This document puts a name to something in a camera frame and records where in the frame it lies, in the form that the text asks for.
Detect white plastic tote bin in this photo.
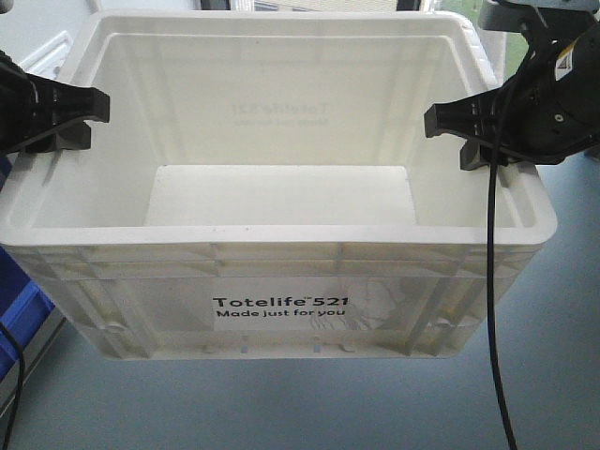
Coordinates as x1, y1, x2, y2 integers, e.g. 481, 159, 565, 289
0, 9, 559, 361

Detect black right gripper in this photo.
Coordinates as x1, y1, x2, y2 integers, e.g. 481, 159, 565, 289
424, 27, 599, 171

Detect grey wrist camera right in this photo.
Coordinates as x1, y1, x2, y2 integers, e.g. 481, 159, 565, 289
477, 0, 532, 33

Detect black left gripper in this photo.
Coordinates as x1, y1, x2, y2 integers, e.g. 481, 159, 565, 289
1, 52, 110, 155

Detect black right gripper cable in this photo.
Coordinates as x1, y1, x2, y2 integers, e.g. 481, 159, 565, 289
484, 46, 545, 450

